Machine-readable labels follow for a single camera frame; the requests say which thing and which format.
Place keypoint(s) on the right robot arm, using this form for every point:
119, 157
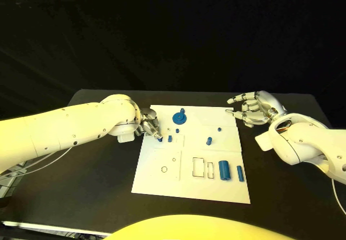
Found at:
304, 142

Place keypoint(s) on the blue plug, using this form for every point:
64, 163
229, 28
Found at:
170, 138
161, 139

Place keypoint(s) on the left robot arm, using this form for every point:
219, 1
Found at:
67, 127

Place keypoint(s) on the white task board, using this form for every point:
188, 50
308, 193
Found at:
190, 165

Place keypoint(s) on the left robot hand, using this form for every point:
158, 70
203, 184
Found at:
149, 121

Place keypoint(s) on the large blue cylinder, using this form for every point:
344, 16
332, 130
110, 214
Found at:
224, 170

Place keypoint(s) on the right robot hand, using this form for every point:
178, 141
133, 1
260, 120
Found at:
260, 110

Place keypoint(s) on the blue gear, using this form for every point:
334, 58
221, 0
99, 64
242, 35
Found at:
180, 118

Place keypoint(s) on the tall blue peg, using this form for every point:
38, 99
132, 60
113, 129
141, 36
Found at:
210, 141

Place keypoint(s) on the thin blue cylinder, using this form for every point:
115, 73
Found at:
240, 173

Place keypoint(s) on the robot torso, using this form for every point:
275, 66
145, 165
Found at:
200, 227

